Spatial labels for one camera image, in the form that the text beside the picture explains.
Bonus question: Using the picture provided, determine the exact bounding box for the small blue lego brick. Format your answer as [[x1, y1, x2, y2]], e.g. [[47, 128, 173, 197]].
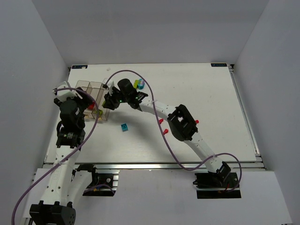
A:
[[121, 123, 128, 132]]

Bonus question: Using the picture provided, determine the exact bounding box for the blue frog lego piece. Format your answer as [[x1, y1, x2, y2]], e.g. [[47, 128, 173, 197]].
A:
[[137, 79, 145, 90]]

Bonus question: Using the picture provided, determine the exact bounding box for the long green lego brick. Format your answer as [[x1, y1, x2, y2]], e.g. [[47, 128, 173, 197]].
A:
[[133, 80, 139, 89]]

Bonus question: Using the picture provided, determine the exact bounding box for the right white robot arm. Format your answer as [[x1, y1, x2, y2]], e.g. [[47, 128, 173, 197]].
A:
[[102, 78, 231, 184]]

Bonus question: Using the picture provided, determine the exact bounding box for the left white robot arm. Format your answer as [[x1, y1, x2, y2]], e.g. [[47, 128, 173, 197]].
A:
[[30, 85, 94, 225]]

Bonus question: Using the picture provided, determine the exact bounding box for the clear three-compartment container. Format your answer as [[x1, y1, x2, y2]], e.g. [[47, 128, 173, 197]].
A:
[[75, 80, 110, 121]]

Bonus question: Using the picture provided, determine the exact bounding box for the left blue label sticker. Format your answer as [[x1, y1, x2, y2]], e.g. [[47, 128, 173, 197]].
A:
[[71, 65, 88, 69]]

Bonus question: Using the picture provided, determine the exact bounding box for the blue label sticker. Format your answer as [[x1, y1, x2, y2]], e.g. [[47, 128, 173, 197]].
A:
[[210, 63, 227, 67], [71, 65, 88, 69]]

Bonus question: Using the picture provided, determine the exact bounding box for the right blue label sticker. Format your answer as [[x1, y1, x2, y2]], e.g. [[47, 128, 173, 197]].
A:
[[210, 63, 227, 67]]

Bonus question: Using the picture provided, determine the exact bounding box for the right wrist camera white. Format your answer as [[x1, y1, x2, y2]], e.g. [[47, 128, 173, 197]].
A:
[[102, 79, 114, 89]]

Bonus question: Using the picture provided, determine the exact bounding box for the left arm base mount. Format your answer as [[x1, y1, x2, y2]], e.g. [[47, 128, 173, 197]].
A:
[[76, 164, 116, 197]]

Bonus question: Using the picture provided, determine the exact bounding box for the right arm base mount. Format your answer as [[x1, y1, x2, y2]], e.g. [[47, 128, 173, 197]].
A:
[[193, 172, 241, 199]]

